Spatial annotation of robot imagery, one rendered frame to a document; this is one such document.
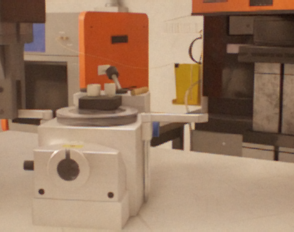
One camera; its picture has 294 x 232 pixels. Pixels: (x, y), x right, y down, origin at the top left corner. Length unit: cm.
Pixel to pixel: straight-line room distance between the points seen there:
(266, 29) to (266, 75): 9
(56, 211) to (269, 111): 65
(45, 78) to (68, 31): 18
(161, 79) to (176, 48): 22
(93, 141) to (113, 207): 7
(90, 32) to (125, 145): 129
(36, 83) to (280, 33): 107
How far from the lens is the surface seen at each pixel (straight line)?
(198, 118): 59
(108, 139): 57
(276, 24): 108
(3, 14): 57
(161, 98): 365
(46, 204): 56
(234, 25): 222
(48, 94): 192
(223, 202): 63
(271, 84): 111
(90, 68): 184
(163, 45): 362
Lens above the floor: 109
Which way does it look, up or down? 9 degrees down
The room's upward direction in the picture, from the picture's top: straight up
